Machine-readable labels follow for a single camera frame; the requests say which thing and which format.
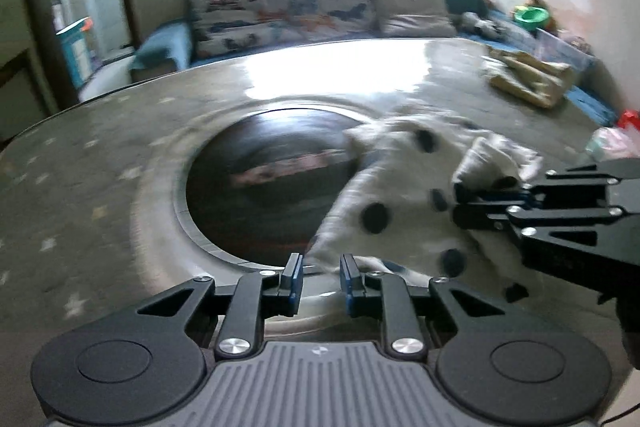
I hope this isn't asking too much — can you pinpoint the polka dot white garment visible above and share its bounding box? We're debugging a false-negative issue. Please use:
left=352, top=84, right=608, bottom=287
left=305, top=103, right=547, bottom=308

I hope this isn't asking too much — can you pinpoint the pink plastic bag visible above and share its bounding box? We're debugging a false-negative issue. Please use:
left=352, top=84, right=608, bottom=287
left=585, top=109, right=640, bottom=161

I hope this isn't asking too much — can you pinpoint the beige folded garment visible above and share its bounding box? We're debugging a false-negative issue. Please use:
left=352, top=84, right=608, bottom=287
left=482, top=46, right=578, bottom=109

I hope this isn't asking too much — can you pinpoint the clear plastic storage box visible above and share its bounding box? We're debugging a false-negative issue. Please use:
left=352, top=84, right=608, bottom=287
left=535, top=28, right=596, bottom=72

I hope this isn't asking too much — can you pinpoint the green plastic bowl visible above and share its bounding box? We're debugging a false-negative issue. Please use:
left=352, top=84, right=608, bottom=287
left=514, top=6, right=550, bottom=31

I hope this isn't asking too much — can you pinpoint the beige plain cushion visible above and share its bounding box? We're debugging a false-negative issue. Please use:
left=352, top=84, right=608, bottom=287
left=374, top=0, right=457, bottom=38

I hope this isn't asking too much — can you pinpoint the butterfly print cushion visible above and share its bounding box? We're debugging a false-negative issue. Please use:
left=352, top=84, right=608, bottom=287
left=189, top=0, right=376, bottom=60

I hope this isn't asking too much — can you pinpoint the blue sofa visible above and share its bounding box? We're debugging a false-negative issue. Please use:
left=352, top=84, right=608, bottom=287
left=128, top=0, right=618, bottom=128

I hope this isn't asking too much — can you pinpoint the dark wooden cabinet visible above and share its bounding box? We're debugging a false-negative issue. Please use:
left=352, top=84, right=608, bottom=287
left=0, top=50, right=51, bottom=143

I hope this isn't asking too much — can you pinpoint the blue cardboard box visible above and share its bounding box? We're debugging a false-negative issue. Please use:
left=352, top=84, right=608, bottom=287
left=56, top=17, right=93, bottom=90

